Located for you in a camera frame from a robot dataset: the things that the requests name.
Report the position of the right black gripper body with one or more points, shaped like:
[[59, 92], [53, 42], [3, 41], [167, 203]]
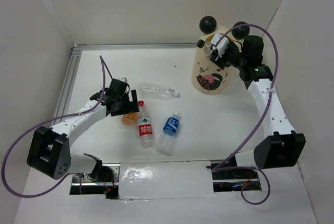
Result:
[[231, 57]]

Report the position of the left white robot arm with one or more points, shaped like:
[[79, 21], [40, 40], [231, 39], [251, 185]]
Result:
[[50, 151]]

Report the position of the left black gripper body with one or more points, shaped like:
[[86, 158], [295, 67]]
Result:
[[123, 107]]

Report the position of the orange juice bottle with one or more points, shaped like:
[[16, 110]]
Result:
[[129, 119]]

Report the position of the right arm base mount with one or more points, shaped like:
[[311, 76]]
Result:
[[233, 180]]

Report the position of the clear crushed plastic bottle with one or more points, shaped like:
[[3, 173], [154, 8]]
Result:
[[153, 91]]

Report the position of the red label water bottle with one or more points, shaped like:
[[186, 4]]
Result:
[[144, 126]]

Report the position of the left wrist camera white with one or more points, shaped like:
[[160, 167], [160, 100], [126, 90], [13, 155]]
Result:
[[123, 81]]

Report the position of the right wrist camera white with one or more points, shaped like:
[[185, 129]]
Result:
[[216, 43]]

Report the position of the small bottle black label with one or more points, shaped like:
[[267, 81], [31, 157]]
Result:
[[203, 44]]

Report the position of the aluminium rail frame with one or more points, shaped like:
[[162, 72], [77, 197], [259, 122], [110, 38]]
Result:
[[168, 65]]

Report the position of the blue label bottle white cap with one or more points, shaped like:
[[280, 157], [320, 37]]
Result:
[[168, 135]]

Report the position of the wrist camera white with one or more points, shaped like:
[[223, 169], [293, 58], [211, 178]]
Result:
[[123, 81], [216, 43]]

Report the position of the cream bin with black ears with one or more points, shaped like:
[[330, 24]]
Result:
[[206, 76]]

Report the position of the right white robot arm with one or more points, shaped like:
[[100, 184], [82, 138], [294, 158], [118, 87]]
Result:
[[282, 145]]

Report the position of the white tape sheet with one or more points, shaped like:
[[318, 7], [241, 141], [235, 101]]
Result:
[[165, 180]]

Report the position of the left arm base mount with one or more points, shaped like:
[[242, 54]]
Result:
[[106, 183]]

